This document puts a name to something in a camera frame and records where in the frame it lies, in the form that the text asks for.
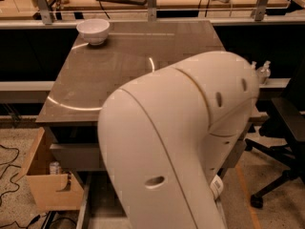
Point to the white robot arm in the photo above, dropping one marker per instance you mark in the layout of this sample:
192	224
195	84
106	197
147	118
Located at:
165	135

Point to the grey drawer cabinet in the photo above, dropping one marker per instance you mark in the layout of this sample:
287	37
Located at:
133	49

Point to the open grey middle drawer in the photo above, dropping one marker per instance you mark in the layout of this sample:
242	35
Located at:
101	209

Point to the small white can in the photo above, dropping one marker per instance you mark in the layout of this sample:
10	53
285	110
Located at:
55	168

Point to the white ceramic bowl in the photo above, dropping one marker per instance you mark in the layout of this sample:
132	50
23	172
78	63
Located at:
94	31

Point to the clear sanitizer bottle left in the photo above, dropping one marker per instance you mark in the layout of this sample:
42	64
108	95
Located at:
253	65

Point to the cardboard box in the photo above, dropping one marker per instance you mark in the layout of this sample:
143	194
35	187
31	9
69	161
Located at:
50	192

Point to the black office chair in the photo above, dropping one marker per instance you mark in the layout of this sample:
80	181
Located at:
285	121

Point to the wooden desk behind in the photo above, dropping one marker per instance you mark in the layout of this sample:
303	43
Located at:
24	9

